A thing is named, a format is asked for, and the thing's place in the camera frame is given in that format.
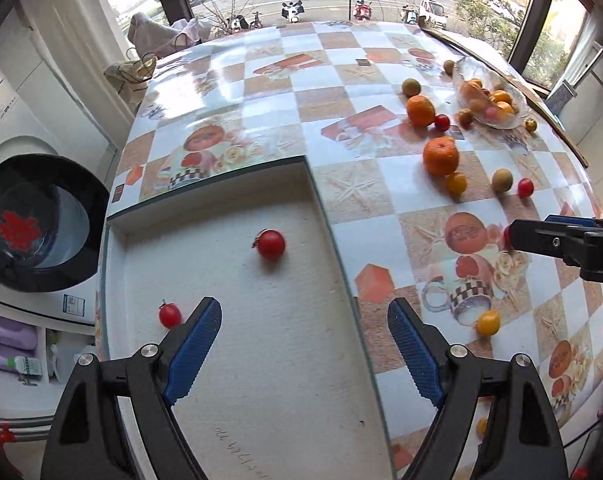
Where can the brown fruit behind bowl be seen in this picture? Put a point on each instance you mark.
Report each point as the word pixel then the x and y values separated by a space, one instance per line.
pixel 448 67

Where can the upper orange tangerine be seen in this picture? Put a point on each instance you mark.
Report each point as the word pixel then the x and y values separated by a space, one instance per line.
pixel 421 111

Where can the orange tangerine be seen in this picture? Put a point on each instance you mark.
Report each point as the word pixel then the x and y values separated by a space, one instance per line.
pixel 441 156
pixel 421 111

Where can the white shallow tray box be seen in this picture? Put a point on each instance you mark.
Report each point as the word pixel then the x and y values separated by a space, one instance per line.
pixel 287 390

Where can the brown fruit near bowl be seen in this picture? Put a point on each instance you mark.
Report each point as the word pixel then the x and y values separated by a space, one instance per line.
pixel 465 118

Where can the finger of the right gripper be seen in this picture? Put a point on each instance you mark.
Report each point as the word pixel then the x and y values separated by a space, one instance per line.
pixel 539 237
pixel 575 221

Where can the red tomato beside tangerine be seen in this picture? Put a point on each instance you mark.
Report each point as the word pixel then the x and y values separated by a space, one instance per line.
pixel 442 122

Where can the yellow cherry tomato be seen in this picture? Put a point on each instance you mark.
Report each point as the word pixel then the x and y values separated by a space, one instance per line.
pixel 488 323

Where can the lower orange tangerine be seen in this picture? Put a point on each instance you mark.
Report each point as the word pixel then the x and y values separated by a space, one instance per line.
pixel 441 156

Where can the clear glass fruit bowl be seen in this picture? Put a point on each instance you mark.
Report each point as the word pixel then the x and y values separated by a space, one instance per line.
pixel 492 100

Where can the purple detergent bottle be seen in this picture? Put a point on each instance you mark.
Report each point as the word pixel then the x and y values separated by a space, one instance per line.
pixel 18 335

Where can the yellow tomato beside tangerine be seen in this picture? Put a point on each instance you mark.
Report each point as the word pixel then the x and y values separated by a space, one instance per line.
pixel 456 184

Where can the large red cherry tomato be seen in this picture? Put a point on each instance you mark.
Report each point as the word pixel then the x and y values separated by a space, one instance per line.
pixel 270 244

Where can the small red cherry tomato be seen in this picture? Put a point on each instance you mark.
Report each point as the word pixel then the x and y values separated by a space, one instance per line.
pixel 169 315

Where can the small yellow fruit by bowl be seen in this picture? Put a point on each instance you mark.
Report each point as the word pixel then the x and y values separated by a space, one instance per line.
pixel 530 125

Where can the green kiwi far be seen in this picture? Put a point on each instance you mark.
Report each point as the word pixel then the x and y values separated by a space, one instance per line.
pixel 410 87

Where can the patterned tablecloth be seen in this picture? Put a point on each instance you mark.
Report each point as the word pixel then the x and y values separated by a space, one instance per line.
pixel 331 91

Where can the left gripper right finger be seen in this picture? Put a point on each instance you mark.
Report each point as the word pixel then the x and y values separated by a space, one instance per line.
pixel 522 439

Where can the green kiwi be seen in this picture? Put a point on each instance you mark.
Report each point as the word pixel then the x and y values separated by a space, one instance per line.
pixel 502 181
pixel 410 87

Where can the green kiwi near front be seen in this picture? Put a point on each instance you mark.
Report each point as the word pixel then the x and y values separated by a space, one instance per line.
pixel 502 181

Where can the white washing machine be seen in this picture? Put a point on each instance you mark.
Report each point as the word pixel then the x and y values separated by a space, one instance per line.
pixel 52 213

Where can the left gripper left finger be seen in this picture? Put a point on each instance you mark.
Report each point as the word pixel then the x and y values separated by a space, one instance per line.
pixel 87 438

